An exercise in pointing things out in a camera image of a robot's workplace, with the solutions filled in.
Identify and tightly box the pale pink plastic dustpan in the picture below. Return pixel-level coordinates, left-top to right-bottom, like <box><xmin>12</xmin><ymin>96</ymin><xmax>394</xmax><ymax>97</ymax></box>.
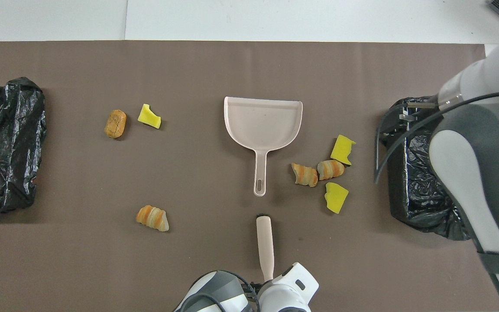
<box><xmin>224</xmin><ymin>97</ymin><xmax>303</xmax><ymax>197</ymax></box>

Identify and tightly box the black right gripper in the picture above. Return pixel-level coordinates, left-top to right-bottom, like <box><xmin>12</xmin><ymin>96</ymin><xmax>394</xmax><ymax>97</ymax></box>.
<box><xmin>405</xmin><ymin>107</ymin><xmax>443</xmax><ymax>130</ymax></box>

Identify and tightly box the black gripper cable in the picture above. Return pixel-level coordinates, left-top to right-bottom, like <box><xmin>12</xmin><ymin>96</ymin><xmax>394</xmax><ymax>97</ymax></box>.
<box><xmin>374</xmin><ymin>91</ymin><xmax>499</xmax><ymax>185</ymax></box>
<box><xmin>176</xmin><ymin>270</ymin><xmax>261</xmax><ymax>312</ymax></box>

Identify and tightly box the yellow sponge piece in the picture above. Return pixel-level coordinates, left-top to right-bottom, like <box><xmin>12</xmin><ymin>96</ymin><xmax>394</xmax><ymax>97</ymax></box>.
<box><xmin>138</xmin><ymin>104</ymin><xmax>162</xmax><ymax>130</ymax></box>
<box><xmin>324</xmin><ymin>182</ymin><xmax>349</xmax><ymax>215</ymax></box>
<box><xmin>331</xmin><ymin>134</ymin><xmax>356</xmax><ymax>166</ymax></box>

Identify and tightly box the brown table mat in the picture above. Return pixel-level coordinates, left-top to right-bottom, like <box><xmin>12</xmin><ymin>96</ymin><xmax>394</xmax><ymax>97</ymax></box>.
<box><xmin>0</xmin><ymin>40</ymin><xmax>499</xmax><ymax>312</ymax></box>

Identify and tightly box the brown bread bun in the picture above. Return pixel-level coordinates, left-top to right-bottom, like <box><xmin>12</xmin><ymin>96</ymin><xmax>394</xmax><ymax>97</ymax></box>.
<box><xmin>104</xmin><ymin>110</ymin><xmax>127</xmax><ymax>139</ymax></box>

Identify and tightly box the bin wrapped in black bag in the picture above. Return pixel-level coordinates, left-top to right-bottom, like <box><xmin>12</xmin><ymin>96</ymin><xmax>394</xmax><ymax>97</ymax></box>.
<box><xmin>0</xmin><ymin>77</ymin><xmax>47</xmax><ymax>214</ymax></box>

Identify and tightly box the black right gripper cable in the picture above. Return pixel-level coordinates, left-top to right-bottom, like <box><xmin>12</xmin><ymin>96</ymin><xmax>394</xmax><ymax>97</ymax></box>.
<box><xmin>374</xmin><ymin>91</ymin><xmax>499</xmax><ymax>185</ymax></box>

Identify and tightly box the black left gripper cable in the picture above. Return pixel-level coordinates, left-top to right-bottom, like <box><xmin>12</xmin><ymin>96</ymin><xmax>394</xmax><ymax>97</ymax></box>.
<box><xmin>176</xmin><ymin>270</ymin><xmax>261</xmax><ymax>312</ymax></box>

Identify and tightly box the open bin lined black bag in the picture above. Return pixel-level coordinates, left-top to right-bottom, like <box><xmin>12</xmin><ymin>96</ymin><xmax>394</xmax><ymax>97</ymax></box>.
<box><xmin>377</xmin><ymin>96</ymin><xmax>471</xmax><ymax>241</ymax></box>

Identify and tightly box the beige hand brush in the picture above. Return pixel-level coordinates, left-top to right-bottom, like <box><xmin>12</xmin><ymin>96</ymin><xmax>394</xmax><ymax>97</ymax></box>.
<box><xmin>256</xmin><ymin>214</ymin><xmax>275</xmax><ymax>282</ymax></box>

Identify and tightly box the orange striped croissant piece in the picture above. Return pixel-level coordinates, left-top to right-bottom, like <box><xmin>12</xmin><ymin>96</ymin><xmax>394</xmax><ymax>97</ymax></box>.
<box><xmin>292</xmin><ymin>163</ymin><xmax>319</xmax><ymax>188</ymax></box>
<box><xmin>136</xmin><ymin>205</ymin><xmax>170</xmax><ymax>232</ymax></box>
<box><xmin>317</xmin><ymin>159</ymin><xmax>345</xmax><ymax>181</ymax></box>

